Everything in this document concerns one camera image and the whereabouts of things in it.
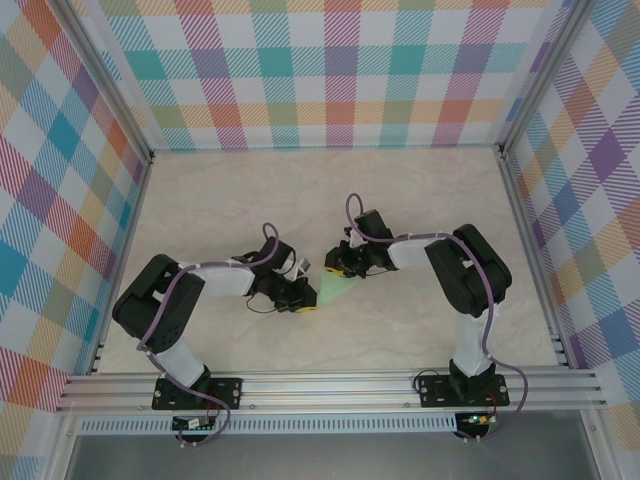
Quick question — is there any light green paper sheet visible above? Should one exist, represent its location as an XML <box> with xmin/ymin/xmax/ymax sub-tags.
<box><xmin>314</xmin><ymin>267</ymin><xmax>360</xmax><ymax>307</ymax></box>

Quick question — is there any small black electronics board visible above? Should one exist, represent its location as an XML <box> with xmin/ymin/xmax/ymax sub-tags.
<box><xmin>171</xmin><ymin>416</ymin><xmax>217</xmax><ymax>432</ymax></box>

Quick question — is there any small electronics board with LED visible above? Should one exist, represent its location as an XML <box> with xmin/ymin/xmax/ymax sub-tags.
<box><xmin>462</xmin><ymin>411</ymin><xmax>500</xmax><ymax>429</ymax></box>

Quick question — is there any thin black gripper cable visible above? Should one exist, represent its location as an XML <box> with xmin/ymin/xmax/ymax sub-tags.
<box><xmin>243</xmin><ymin>294</ymin><xmax>277</xmax><ymax>316</ymax></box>

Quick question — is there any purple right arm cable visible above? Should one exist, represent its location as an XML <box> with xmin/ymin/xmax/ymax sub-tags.
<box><xmin>344</xmin><ymin>192</ymin><xmax>529</xmax><ymax>446</ymax></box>

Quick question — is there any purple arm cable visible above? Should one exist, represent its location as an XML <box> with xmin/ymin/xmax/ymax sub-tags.
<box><xmin>134</xmin><ymin>221</ymin><xmax>280</xmax><ymax>448</ymax></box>
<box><xmin>344</xmin><ymin>192</ymin><xmax>529</xmax><ymax>446</ymax></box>

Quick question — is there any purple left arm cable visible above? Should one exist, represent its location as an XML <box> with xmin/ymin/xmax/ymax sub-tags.
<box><xmin>134</xmin><ymin>221</ymin><xmax>280</xmax><ymax>448</ymax></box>

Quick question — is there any long aluminium mounting rail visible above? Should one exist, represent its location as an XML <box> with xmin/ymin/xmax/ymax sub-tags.
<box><xmin>54</xmin><ymin>368</ymin><xmax>610</xmax><ymax>415</ymax></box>

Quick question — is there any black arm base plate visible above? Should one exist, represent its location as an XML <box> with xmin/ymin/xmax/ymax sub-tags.
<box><xmin>152</xmin><ymin>377</ymin><xmax>244</xmax><ymax>412</ymax></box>
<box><xmin>417</xmin><ymin>375</ymin><xmax>511</xmax><ymax>409</ymax></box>

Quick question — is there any slotted grey cable duct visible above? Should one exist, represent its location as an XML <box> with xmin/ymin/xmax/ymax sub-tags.
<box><xmin>78</xmin><ymin>414</ymin><xmax>501</xmax><ymax>435</ymax></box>

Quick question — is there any thin black wire loop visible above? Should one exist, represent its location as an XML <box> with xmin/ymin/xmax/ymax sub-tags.
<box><xmin>413</xmin><ymin>360</ymin><xmax>454</xmax><ymax>396</ymax></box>

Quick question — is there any aluminium table edge rail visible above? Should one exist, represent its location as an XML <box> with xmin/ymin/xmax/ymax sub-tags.
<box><xmin>85</xmin><ymin>152</ymin><xmax>156</xmax><ymax>376</ymax></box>
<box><xmin>498</xmin><ymin>149</ymin><xmax>572</xmax><ymax>370</ymax></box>

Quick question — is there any aluminium frame post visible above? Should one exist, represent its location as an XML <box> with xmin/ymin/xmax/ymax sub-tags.
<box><xmin>498</xmin><ymin>0</ymin><xmax>594</xmax><ymax>161</ymax></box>
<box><xmin>49</xmin><ymin>0</ymin><xmax>155</xmax><ymax>166</ymax></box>

